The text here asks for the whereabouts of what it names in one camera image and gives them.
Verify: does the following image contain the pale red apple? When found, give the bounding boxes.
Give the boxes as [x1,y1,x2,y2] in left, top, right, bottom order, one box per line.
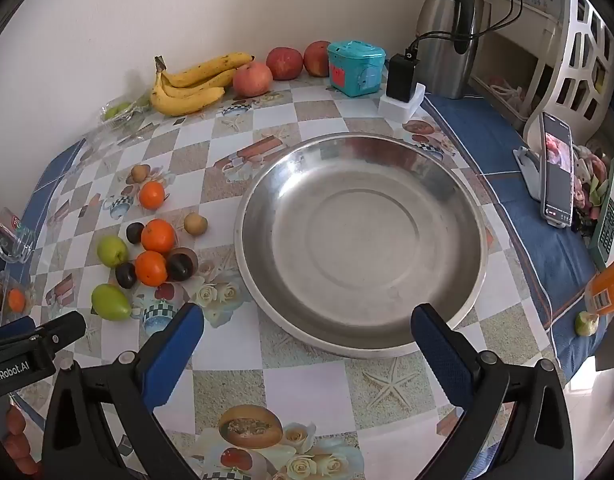
[233,61,274,97]

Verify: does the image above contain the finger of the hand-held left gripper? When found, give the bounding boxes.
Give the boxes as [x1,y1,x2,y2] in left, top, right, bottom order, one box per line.
[0,311,86,361]

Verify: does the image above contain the smartphone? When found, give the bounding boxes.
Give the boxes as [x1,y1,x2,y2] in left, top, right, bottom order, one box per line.
[540,111,574,228]

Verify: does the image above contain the white charger base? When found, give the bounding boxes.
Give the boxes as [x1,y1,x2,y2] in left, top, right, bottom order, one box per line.
[378,83,426,122]

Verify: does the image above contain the green plastic basket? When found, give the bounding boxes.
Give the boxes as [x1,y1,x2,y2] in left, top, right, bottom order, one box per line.
[589,155,614,268]

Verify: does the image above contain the checkered printed tablecloth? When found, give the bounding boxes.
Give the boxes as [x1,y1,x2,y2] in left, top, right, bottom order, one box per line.
[17,80,608,480]

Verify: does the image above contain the beige cabinet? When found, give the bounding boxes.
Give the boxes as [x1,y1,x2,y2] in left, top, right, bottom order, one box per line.
[469,0,562,128]

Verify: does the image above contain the teal plastic box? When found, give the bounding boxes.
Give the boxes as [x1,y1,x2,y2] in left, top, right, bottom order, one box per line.
[327,40,388,97]

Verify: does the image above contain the clear glass cup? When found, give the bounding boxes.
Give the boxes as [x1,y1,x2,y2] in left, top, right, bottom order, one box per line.
[0,207,35,263]

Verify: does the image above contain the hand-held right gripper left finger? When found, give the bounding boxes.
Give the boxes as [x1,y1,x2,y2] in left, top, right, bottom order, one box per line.
[42,302,205,480]

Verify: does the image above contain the floral cloth bag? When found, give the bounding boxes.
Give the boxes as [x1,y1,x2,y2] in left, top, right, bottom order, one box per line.
[572,145,612,223]

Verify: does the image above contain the grey phone stand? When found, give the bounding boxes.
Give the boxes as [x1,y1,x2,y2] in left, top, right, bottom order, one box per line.
[514,146,544,201]

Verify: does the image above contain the stainless steel kettle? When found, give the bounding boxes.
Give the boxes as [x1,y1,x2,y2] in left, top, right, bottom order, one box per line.
[416,0,480,100]

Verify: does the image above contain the stainless steel basin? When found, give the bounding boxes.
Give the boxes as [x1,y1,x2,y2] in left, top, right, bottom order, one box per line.
[234,132,489,359]

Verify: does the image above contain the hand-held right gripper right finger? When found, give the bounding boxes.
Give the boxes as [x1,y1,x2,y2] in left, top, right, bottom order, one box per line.
[411,303,574,480]

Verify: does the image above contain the orange drink bottle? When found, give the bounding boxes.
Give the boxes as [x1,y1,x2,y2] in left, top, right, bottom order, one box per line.
[575,260,614,337]

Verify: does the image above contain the clear plastic tray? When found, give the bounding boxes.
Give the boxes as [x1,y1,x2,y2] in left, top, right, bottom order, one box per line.
[98,99,150,130]

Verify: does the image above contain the black power adapter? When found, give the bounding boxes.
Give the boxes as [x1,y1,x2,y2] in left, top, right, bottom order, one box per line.
[385,53,420,103]

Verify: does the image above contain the yellow banana bunch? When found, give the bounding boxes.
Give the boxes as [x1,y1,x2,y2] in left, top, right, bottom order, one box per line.
[150,52,255,117]

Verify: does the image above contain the red lumpy object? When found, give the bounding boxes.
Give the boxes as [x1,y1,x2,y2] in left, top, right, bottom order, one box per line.
[2,407,40,476]

